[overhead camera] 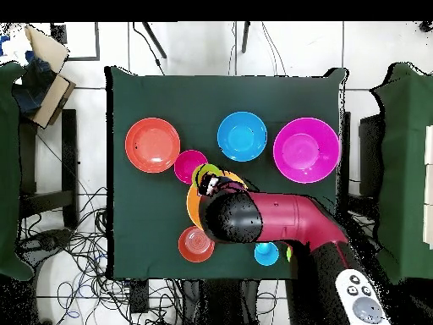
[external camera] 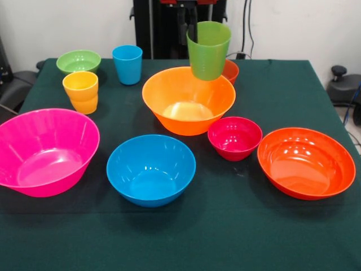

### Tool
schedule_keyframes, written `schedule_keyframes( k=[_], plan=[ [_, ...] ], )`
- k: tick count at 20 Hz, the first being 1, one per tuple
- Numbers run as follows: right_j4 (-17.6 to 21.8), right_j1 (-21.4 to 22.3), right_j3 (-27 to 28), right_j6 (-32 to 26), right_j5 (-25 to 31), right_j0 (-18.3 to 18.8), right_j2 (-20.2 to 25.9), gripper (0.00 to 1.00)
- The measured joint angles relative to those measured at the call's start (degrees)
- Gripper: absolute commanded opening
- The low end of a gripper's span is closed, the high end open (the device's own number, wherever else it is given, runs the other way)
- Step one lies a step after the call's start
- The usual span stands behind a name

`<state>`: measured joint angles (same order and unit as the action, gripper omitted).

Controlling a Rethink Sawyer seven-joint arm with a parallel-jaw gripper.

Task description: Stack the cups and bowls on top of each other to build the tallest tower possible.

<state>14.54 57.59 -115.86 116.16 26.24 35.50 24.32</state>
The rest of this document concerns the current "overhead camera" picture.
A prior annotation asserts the large orange bowl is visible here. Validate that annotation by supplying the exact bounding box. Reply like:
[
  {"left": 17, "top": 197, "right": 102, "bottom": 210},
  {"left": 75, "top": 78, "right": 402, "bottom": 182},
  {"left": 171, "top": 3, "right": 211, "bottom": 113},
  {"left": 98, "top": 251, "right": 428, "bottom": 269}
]
[{"left": 185, "top": 170, "right": 249, "bottom": 232}]

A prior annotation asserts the small crimson bowl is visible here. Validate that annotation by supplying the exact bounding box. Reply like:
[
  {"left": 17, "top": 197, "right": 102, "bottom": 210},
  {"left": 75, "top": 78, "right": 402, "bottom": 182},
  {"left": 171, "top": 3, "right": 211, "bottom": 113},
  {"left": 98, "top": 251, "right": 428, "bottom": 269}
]
[{"left": 173, "top": 149, "right": 209, "bottom": 185}]

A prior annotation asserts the cardboard box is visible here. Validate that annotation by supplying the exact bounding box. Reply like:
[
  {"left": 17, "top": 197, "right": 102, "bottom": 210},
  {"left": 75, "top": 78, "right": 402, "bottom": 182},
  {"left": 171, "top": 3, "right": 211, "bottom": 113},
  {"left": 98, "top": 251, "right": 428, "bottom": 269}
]
[{"left": 13, "top": 24, "right": 77, "bottom": 130}]

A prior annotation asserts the blue cup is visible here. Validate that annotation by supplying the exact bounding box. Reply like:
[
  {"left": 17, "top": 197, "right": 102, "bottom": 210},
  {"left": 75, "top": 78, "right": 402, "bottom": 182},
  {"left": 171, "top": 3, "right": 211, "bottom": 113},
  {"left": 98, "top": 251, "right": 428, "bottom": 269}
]
[{"left": 254, "top": 241, "right": 281, "bottom": 267}]

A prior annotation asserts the black cabinet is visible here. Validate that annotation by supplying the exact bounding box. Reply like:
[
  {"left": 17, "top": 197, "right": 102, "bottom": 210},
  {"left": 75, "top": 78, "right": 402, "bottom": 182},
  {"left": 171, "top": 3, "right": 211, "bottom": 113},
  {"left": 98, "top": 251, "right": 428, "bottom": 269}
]
[{"left": 358, "top": 113, "right": 385, "bottom": 197}]

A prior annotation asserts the blue bowl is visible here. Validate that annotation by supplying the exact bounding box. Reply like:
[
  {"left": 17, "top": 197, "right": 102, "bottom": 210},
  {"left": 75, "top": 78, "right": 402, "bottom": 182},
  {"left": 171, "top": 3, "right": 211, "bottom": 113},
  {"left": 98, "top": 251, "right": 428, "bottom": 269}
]
[{"left": 216, "top": 111, "right": 268, "bottom": 163}]

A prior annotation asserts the green cup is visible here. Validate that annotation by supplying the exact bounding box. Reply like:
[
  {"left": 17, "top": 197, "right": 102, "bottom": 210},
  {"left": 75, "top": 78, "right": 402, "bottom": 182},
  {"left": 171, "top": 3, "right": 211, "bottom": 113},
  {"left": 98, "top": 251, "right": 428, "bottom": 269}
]
[{"left": 191, "top": 163, "right": 225, "bottom": 190}]

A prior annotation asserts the dark green side cloth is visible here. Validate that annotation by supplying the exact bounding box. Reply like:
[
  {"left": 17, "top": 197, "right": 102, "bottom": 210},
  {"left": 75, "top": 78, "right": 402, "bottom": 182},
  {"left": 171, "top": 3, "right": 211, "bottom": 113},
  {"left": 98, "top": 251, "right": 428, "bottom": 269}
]
[
  {"left": 370, "top": 61, "right": 433, "bottom": 285},
  {"left": 0, "top": 61, "right": 35, "bottom": 282}
]

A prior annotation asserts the dark green tablecloth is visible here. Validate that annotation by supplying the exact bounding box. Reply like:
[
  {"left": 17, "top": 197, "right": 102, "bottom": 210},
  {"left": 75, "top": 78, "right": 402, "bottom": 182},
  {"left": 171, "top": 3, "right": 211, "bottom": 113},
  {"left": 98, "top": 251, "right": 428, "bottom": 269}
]
[{"left": 105, "top": 65, "right": 347, "bottom": 282}]

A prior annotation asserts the wide red-orange bowl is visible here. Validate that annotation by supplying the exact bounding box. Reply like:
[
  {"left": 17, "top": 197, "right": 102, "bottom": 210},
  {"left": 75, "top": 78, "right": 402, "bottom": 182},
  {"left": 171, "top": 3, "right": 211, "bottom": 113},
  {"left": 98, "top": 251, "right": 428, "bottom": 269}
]
[{"left": 124, "top": 117, "right": 181, "bottom": 174}]

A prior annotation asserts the black stool frame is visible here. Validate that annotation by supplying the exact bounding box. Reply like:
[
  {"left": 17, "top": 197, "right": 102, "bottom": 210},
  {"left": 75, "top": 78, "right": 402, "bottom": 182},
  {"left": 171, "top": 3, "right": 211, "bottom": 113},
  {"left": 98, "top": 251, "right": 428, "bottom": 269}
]
[{"left": 18, "top": 108, "right": 79, "bottom": 229}]

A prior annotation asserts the black tripod leg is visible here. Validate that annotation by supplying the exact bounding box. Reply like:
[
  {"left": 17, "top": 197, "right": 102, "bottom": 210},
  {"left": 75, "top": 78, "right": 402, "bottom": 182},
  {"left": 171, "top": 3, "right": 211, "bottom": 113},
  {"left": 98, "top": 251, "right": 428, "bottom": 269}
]
[
  {"left": 240, "top": 21, "right": 252, "bottom": 54},
  {"left": 141, "top": 21, "right": 168, "bottom": 59}
]

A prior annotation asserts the dark blue cloth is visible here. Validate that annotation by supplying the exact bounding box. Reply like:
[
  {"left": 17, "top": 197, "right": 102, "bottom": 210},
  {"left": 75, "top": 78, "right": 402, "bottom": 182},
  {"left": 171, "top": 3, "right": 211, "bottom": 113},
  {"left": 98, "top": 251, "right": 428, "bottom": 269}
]
[{"left": 12, "top": 50, "right": 57, "bottom": 116}]

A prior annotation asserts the small red-orange bowl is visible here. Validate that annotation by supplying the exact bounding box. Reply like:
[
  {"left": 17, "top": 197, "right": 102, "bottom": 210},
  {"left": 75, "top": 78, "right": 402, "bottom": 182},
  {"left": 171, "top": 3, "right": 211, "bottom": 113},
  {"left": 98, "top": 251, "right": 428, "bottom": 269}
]
[{"left": 178, "top": 225, "right": 216, "bottom": 264}]

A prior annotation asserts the large magenta bowl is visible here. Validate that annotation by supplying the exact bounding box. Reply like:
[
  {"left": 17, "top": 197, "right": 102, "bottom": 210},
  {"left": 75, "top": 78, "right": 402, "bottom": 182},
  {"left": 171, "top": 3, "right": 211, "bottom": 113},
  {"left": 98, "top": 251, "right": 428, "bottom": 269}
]
[{"left": 272, "top": 117, "right": 341, "bottom": 185}]

